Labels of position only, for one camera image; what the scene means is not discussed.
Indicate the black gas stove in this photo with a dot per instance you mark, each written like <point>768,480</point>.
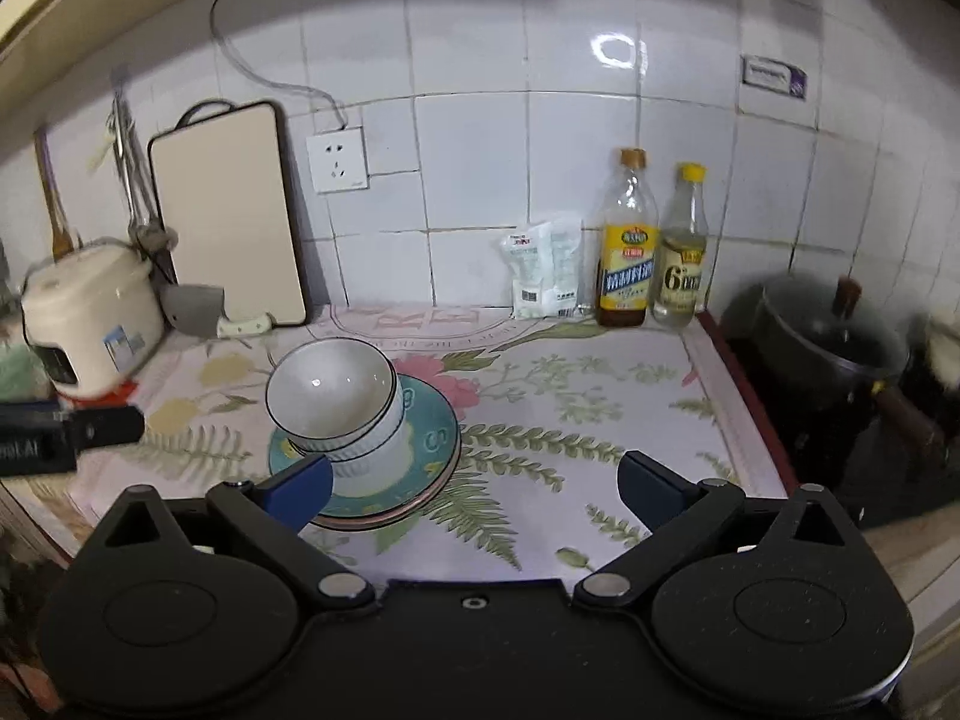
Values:
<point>825,450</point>

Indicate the white wall socket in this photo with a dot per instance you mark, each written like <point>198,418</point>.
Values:
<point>337,161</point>

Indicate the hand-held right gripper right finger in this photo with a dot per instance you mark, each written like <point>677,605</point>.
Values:
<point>645,491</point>

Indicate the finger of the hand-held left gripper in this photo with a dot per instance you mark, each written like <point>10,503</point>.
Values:
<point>105,426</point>

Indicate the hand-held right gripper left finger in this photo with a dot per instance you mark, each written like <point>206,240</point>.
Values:
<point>300,491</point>

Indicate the red striped cloth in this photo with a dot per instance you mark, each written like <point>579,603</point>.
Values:
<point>97,392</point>

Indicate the cream cutting board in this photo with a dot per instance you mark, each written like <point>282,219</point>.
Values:
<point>225,217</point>

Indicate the yellow label oil bottle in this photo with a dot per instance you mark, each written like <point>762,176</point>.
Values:
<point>628,270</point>

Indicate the white seasoning bag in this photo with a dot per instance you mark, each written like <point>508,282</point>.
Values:
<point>529,277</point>

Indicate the clear vinegar bottle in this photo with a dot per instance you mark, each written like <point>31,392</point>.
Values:
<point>680,277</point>

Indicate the steel cleaver knife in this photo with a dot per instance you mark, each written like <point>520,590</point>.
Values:
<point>193,309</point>

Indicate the white rice cooker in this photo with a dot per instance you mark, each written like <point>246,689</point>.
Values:
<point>90,315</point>

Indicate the wooden spatula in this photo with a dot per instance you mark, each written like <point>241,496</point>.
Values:
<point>64,240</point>

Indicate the black pot with lid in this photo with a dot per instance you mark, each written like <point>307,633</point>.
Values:
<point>825,345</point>

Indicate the clear plastic bag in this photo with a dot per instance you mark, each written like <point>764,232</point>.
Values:
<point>568,270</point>

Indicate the wall label sticker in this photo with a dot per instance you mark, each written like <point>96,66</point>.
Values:
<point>772,76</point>

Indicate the blue egg print plate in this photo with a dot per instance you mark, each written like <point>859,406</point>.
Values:
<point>431,435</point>

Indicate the steel ladle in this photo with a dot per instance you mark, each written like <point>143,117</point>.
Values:
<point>154,236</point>

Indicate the floral tablecloth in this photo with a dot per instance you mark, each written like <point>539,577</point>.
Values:
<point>600,427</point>

